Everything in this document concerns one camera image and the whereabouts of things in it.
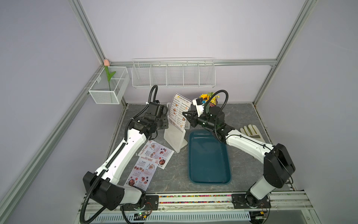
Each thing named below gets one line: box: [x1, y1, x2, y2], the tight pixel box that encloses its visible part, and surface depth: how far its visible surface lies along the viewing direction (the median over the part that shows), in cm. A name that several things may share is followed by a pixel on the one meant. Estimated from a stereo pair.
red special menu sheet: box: [137, 140, 175, 170], surface depth 94 cm
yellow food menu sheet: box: [168, 92, 193, 132], surface depth 80 cm
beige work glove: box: [240, 124, 266, 144], surface depth 104 cm
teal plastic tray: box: [188, 129, 232, 186], surface depth 87 cm
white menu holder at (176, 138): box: [163, 115, 188, 154], surface depth 96 cm
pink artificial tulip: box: [103, 58, 117, 91], surface depth 92 cm
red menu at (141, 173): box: [123, 155, 159, 192], surface depth 86 cm
